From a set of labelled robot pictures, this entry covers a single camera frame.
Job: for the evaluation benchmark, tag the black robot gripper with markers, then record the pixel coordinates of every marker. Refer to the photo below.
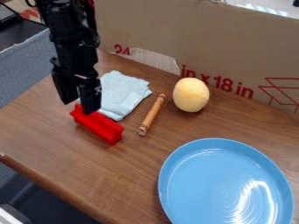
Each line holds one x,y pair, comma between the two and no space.
73,71

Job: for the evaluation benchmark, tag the light blue cloth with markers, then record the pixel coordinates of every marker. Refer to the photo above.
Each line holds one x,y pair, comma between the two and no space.
121,93

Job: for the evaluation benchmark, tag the red plastic block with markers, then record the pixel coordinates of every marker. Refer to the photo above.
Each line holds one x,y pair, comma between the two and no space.
99,124

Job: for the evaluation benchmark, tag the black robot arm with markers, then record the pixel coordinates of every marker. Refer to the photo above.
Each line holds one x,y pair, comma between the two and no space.
69,19

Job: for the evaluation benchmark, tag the grey fabric panel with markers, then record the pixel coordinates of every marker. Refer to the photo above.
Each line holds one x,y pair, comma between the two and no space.
24,65

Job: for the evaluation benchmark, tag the orange crayon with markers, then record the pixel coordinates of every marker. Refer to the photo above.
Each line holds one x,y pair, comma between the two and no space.
151,115

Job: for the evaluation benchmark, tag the yellow potato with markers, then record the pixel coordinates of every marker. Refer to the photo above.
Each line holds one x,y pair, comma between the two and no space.
190,94

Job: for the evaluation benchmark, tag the blue round plate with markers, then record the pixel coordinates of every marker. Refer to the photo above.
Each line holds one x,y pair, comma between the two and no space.
218,181

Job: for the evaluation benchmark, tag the brown cardboard box wall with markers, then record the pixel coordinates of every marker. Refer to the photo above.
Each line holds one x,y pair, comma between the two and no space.
240,50

